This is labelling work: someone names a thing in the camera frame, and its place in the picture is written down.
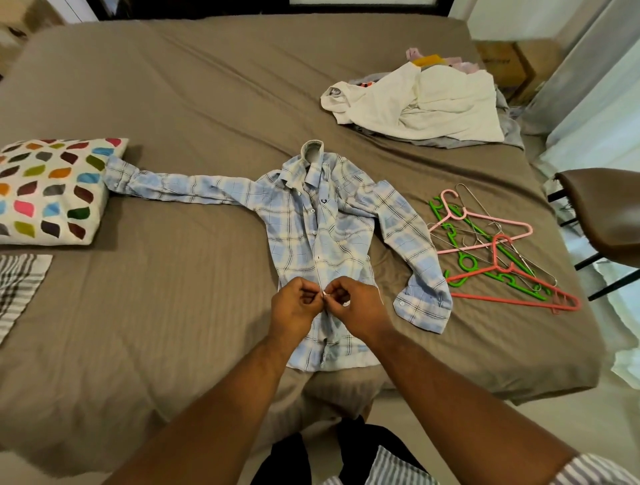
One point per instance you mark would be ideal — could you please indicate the person's left forearm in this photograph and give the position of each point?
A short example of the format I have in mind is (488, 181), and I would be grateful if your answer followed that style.
(205, 425)

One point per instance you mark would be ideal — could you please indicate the sheer white curtain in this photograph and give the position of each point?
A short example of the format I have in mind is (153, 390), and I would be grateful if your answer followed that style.
(595, 90)

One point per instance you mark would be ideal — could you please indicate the person's right hand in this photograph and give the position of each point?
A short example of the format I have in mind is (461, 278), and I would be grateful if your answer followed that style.
(362, 310)

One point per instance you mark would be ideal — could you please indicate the brown chair with black legs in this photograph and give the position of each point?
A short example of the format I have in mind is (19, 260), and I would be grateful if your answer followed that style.
(605, 215)

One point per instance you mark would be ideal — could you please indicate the black slatted headboard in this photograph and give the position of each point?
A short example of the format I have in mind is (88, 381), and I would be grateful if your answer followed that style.
(270, 8)

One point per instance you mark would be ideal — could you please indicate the pile of coloured plastic hangers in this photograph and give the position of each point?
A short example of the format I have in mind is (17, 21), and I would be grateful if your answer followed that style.
(490, 255)

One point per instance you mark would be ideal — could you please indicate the cream white garment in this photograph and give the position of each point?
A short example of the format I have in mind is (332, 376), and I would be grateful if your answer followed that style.
(430, 100)

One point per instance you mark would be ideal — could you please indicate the colourful leaf print pillow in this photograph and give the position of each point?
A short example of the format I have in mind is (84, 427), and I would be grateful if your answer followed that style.
(55, 190)

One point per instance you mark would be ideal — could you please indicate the person's right forearm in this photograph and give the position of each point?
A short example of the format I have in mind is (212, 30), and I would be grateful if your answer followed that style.
(480, 420)

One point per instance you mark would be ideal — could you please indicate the cardboard boxes left of bed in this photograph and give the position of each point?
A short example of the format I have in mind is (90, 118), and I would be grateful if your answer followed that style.
(25, 25)

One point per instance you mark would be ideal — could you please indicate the pink and yellow garment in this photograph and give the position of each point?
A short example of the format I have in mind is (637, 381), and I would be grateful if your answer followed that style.
(435, 60)

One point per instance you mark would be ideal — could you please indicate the person's black trousers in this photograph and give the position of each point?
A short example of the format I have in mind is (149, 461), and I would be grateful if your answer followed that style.
(355, 445)

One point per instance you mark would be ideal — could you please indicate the person's left hand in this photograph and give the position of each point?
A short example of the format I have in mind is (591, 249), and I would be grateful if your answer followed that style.
(295, 310)

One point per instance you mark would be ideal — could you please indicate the bed with taupe sheet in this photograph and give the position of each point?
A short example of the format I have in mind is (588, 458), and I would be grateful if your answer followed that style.
(200, 90)

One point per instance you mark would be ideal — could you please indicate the person's striped shirt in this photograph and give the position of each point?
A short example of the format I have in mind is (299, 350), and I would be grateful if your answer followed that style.
(600, 470)

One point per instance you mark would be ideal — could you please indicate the light blue garment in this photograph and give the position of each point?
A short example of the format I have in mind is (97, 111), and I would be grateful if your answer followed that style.
(320, 230)

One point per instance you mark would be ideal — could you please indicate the grey checked towel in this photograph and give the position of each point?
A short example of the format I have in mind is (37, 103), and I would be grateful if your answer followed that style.
(20, 290)

